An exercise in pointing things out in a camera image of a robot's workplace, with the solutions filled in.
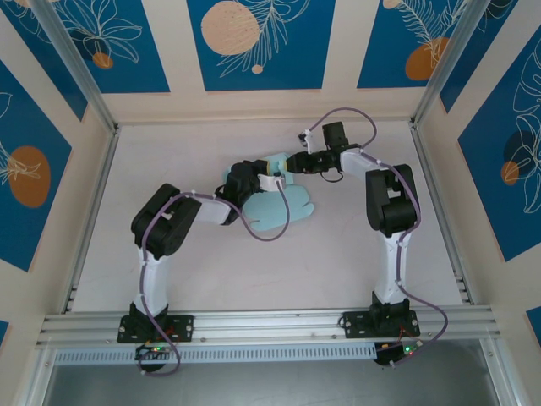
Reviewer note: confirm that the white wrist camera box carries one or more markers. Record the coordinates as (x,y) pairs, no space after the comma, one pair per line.
(268,182)
(309,141)

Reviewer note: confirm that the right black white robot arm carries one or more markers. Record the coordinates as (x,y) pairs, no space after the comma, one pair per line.
(393,203)

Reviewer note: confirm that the blue floral wall panel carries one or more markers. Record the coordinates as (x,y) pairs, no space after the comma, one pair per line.
(25,127)
(139,63)
(534,323)
(486,190)
(46,55)
(473,51)
(3,334)
(380,51)

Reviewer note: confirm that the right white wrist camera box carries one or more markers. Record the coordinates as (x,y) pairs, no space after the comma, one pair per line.
(309,141)

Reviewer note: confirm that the aluminium mounting rail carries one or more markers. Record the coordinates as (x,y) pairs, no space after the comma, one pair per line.
(270,323)

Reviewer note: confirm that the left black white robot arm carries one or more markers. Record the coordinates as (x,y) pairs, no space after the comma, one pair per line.
(165,220)

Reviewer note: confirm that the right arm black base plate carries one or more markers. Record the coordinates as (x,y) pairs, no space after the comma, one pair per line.
(355,323)

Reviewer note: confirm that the blue panel with peach circle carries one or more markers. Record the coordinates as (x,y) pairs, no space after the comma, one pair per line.
(296,63)

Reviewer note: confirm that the aluminium table edge rail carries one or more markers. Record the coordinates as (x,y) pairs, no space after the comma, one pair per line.
(422,144)
(92,220)

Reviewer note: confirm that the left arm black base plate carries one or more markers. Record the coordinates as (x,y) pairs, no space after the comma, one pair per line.
(186,327)

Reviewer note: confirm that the grey metal sheet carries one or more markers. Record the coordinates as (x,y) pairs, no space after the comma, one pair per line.
(270,385)

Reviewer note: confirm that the light blue paper box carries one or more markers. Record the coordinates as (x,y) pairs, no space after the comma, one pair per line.
(296,203)

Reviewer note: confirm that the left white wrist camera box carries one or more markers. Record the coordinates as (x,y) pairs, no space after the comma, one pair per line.
(268,182)

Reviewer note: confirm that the aluminium frame post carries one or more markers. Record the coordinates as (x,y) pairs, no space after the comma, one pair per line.
(448,55)
(76,63)

